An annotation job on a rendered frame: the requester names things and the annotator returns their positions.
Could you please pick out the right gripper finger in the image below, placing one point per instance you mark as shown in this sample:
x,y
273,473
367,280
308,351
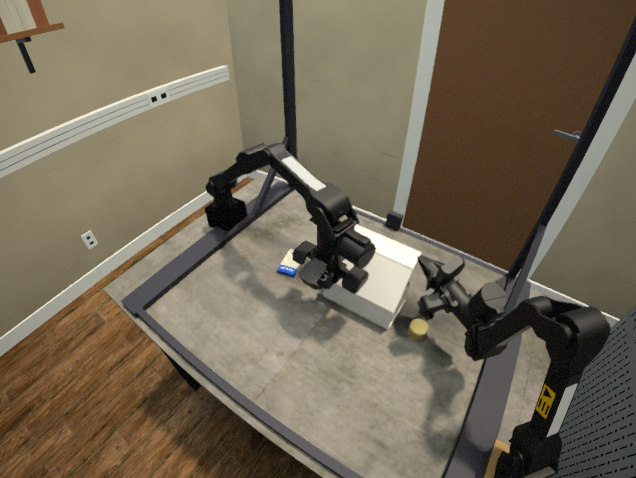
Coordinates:
x,y
334,282

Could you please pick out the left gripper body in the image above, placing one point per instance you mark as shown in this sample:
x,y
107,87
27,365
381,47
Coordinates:
x,y
446,273

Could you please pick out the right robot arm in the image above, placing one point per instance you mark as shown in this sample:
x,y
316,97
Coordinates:
x,y
324,201

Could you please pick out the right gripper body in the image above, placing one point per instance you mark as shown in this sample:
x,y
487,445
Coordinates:
x,y
353,279

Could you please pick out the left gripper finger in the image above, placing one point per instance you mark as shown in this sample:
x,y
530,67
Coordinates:
x,y
427,277
430,265

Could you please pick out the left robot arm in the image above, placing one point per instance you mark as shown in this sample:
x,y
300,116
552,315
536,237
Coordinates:
x,y
573,339

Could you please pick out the olive-yellow round box with lid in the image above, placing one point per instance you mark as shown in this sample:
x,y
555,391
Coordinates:
x,y
417,329

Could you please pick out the white cardboard box with lid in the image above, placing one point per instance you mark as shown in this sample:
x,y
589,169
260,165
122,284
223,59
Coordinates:
x,y
381,297

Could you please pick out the blue and white bag of cable ties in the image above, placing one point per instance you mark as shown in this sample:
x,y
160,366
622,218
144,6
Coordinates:
x,y
288,267

